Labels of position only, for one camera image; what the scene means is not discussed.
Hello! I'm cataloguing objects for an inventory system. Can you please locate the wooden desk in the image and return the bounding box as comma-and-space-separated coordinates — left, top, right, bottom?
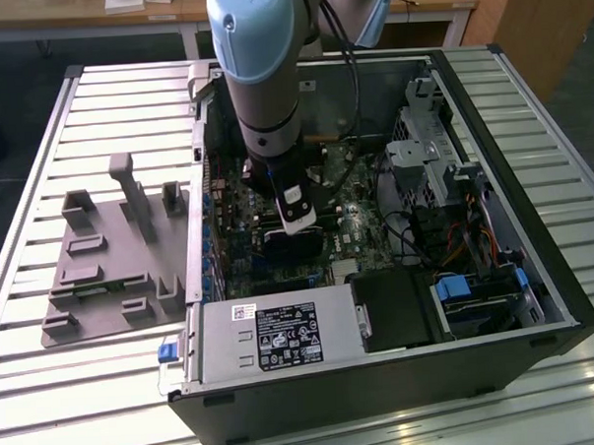
0, 0, 482, 68

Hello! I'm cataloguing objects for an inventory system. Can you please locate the silver chipset heatsink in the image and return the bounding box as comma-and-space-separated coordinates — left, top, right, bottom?
331, 259, 361, 284

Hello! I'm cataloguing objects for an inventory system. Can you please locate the white box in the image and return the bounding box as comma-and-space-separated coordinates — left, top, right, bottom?
103, 0, 148, 16

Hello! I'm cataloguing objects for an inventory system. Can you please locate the black graphics card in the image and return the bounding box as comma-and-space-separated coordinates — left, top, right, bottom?
260, 224, 327, 265

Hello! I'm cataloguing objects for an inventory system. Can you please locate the wooden cabinet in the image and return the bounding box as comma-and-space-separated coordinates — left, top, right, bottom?
464, 0, 594, 105

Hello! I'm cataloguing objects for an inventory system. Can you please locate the orange yellow wire bundle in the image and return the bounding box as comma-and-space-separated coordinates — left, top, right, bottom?
437, 222, 503, 273

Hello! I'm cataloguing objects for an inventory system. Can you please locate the gray plastic parts rack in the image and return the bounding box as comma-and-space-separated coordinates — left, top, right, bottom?
32, 151, 198, 349

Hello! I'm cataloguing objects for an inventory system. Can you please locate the black RAM stick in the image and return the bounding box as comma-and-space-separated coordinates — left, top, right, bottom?
260, 206, 338, 223
257, 215, 343, 234

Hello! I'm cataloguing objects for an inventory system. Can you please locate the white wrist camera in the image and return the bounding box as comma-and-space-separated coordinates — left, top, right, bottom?
274, 183, 319, 237

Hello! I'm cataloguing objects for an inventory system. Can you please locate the black open PC case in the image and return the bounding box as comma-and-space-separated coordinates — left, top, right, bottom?
152, 40, 594, 445

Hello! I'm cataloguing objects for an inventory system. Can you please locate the CPU socket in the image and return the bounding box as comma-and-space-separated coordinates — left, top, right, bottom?
303, 164, 333, 209

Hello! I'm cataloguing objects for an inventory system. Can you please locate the black plastic shroud box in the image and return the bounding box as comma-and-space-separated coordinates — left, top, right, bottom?
346, 267, 452, 355

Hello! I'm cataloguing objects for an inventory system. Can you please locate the blue disk carrier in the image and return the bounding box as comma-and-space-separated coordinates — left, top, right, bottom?
434, 272, 473, 305

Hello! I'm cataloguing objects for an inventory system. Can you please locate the green motherboard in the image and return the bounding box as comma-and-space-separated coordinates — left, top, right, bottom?
202, 138, 401, 304

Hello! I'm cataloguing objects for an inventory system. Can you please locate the blue power supply latch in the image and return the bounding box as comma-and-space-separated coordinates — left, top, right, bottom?
156, 339, 179, 364

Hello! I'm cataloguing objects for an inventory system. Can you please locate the gray power supply unit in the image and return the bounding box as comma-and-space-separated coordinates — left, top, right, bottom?
179, 284, 374, 396

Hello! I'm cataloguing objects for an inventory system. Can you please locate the black disk drive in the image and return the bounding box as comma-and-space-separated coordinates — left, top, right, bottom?
440, 290, 526, 340

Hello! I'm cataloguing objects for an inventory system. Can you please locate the black internal cable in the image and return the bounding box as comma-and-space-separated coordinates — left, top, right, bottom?
380, 210, 434, 270

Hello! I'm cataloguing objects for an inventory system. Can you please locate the gray metal drive cage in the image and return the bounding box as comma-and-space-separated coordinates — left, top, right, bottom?
381, 74, 486, 211

